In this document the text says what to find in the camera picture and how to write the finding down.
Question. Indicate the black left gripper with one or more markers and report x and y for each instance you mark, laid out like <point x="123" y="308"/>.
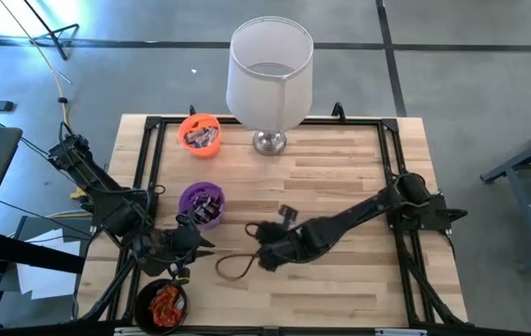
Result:
<point x="171" y="247"/>

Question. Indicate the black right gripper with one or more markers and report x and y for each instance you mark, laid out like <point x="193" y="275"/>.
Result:
<point x="283" y="242"/>

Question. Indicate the purple plastic bucket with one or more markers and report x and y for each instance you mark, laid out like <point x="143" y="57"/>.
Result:
<point x="185" y="196"/>

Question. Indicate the orange Reese's cup pack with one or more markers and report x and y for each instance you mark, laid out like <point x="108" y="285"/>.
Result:
<point x="160" y="312"/>
<point x="171" y="295"/>

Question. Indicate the black plastic bucket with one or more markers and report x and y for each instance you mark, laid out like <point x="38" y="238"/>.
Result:
<point x="141" y="303"/>

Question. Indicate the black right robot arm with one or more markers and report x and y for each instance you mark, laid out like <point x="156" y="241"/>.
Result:
<point x="363" y="210"/>

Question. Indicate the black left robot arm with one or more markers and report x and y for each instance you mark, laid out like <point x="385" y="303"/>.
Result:
<point x="102" y="196"/>

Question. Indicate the orange pumpkin plastic bucket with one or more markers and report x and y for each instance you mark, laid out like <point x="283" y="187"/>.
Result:
<point x="199" y="151"/>

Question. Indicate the white paper sheets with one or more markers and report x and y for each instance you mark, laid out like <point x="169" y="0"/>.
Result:
<point x="46" y="282"/>

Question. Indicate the white shade silver table lamp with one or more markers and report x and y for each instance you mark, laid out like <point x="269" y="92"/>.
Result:
<point x="269" y="70"/>

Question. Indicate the black desk base bar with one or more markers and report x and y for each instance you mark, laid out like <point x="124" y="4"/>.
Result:
<point x="22" y="254"/>

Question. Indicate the black metal stand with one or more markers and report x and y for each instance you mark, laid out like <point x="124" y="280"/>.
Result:
<point x="64" y="53"/>

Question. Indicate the blue grey metal table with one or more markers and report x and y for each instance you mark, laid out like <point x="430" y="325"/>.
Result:
<point x="521" y="161"/>

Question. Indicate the silver metal bracket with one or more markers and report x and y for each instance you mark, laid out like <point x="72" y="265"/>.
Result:
<point x="400" y="332"/>
<point x="125" y="331"/>

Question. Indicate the black frame clamp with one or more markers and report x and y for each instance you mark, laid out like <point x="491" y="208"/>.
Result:
<point x="192" y="111"/>
<point x="338" y="111"/>

